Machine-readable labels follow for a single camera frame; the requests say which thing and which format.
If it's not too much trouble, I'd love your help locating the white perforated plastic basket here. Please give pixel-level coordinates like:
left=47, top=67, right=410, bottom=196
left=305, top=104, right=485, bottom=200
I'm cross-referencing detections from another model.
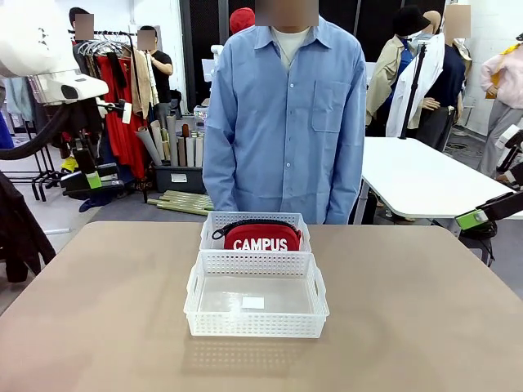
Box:
left=183, top=250, right=330, bottom=339
left=199, top=211, right=312, bottom=254

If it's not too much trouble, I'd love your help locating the grey paper roll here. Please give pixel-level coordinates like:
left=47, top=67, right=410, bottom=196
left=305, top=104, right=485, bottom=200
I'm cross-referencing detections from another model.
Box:
left=135, top=126, right=164, bottom=167

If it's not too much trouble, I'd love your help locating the mannequin in beige trench coat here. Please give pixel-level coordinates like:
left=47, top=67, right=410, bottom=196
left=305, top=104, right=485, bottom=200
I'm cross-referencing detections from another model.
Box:
left=364, top=4, right=431, bottom=138

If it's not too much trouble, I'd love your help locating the black bucket hat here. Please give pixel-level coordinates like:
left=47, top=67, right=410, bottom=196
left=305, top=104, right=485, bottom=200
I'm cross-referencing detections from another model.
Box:
left=392, top=4, right=431, bottom=39

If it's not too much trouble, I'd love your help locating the long red dress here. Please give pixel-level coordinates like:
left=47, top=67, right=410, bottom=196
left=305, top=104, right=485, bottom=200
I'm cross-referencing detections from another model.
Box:
left=96, top=55, right=147, bottom=180

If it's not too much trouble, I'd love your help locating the white coat on stand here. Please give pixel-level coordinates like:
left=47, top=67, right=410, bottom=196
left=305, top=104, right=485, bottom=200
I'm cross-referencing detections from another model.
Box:
left=385, top=32, right=447, bottom=139

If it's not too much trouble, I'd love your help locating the person in black t-shirt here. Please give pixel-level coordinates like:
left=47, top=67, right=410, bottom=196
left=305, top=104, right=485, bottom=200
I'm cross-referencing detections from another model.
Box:
left=136, top=25, right=174, bottom=118

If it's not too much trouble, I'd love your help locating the mannequin in navy top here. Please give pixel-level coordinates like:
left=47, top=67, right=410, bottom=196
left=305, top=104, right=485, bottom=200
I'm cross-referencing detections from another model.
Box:
left=416, top=3, right=472, bottom=150

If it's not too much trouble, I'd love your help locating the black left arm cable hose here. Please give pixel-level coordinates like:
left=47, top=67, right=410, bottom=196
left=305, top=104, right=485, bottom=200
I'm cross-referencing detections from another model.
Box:
left=0, top=103, right=79, bottom=162

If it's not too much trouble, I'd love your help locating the black tripod pole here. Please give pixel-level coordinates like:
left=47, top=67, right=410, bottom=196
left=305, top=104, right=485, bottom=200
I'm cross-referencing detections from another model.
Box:
left=399, top=42, right=428, bottom=140

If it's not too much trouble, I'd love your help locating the white table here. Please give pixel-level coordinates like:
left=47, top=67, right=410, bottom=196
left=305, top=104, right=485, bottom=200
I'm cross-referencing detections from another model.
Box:
left=360, top=136, right=516, bottom=221

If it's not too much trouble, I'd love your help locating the black metal clothes rack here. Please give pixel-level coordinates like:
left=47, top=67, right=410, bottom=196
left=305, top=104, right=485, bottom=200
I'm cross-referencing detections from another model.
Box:
left=24, top=29, right=150, bottom=204

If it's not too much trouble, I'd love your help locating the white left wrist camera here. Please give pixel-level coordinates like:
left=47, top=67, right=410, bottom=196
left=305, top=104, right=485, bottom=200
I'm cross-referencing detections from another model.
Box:
left=96, top=98, right=134, bottom=124

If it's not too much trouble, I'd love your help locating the person in blue shirt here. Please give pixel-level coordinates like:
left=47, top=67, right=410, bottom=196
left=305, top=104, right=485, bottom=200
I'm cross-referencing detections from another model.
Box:
left=202, top=16, right=368, bottom=225

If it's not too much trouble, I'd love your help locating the red Campus zip pouch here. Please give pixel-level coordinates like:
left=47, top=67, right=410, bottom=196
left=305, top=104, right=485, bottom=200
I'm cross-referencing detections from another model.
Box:
left=211, top=219, right=305, bottom=252

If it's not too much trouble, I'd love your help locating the blue garment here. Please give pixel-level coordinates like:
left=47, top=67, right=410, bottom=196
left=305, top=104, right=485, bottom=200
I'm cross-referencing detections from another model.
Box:
left=0, top=112, right=15, bottom=150

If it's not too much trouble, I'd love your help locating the black jacket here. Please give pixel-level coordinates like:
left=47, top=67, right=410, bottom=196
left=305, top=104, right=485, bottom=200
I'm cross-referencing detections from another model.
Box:
left=0, top=170, right=57, bottom=284

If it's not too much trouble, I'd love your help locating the background person behind rack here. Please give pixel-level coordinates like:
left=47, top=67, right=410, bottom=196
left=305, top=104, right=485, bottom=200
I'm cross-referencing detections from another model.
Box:
left=68, top=7, right=96, bottom=42

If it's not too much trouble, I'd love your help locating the tall grey cardboard tube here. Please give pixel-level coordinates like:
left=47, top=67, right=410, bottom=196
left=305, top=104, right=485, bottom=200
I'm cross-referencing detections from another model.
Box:
left=164, top=114, right=180, bottom=168

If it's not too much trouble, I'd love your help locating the green patterned roll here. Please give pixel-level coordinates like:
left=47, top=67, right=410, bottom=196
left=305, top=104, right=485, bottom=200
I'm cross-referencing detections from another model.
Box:
left=162, top=189, right=212, bottom=206
left=146, top=197, right=213, bottom=217

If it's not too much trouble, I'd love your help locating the person's right forearm blue sleeve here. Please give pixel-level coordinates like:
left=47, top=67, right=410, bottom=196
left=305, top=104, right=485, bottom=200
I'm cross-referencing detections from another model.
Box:
left=203, top=134, right=239, bottom=214

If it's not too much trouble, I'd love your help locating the beige coat on hanger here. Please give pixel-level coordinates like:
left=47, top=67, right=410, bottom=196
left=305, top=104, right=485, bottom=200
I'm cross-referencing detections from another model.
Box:
left=129, top=48, right=159, bottom=120

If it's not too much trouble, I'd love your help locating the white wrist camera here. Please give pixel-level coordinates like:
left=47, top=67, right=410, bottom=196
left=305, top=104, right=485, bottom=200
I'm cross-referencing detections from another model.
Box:
left=494, top=123, right=523, bottom=173
left=96, top=98, right=134, bottom=124

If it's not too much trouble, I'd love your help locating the person's left forearm blue sleeve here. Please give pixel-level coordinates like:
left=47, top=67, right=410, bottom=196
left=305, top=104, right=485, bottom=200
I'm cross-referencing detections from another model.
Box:
left=328, top=134, right=365, bottom=225

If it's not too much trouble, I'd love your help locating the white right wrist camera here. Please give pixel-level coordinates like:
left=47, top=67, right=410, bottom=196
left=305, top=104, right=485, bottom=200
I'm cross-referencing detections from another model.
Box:
left=494, top=123, right=523, bottom=173

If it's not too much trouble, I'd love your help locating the black bag under table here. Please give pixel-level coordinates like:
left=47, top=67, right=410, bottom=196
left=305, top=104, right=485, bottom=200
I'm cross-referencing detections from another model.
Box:
left=458, top=219, right=498, bottom=242

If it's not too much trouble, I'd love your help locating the beige cardboard tube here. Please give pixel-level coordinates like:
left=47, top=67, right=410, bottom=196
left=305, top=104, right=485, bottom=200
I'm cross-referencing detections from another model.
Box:
left=150, top=119, right=167, bottom=163

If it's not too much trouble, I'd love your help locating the red hooded head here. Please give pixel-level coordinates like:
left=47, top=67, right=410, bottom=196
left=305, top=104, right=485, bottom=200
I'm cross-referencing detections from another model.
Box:
left=228, top=7, right=257, bottom=37

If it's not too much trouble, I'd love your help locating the grey storage bin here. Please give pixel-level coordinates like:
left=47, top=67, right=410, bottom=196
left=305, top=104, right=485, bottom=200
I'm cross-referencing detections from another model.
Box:
left=154, top=162, right=208, bottom=195

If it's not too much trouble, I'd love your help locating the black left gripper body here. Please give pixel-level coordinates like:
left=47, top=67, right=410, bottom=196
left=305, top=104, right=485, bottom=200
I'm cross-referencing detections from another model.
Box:
left=60, top=97, right=105, bottom=153

